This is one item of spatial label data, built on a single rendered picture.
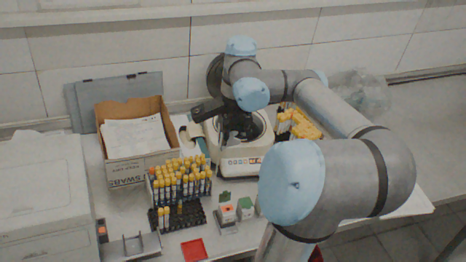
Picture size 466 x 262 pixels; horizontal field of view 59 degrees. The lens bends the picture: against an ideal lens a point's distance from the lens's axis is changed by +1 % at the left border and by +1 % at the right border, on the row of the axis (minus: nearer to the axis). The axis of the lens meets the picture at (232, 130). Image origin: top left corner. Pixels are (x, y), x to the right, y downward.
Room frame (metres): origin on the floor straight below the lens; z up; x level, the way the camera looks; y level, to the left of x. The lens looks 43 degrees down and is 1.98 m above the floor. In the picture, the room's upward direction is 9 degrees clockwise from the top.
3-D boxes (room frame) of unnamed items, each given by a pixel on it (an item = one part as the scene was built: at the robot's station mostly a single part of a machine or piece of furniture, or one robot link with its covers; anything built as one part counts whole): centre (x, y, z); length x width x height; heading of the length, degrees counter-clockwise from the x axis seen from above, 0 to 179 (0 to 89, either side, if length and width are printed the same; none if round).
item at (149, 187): (0.86, 0.15, 0.91); 0.20 x 0.10 x 0.07; 116
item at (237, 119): (0.85, 0.00, 1.27); 0.09 x 0.08 x 0.12; 107
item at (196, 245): (0.65, 0.06, 0.88); 0.07 x 0.07 x 0.01; 26
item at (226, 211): (0.77, -0.02, 0.92); 0.05 x 0.04 x 0.06; 26
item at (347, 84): (1.48, -0.44, 0.97); 0.26 x 0.17 x 0.19; 129
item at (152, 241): (0.60, 0.25, 0.92); 0.21 x 0.07 x 0.05; 116
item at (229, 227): (0.77, -0.02, 0.89); 0.09 x 0.05 x 0.04; 26
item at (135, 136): (1.00, 0.33, 0.95); 0.29 x 0.25 x 0.15; 26
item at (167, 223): (0.76, 0.13, 0.93); 0.17 x 0.09 x 0.11; 116
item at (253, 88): (0.76, -0.04, 1.43); 0.11 x 0.11 x 0.08; 17
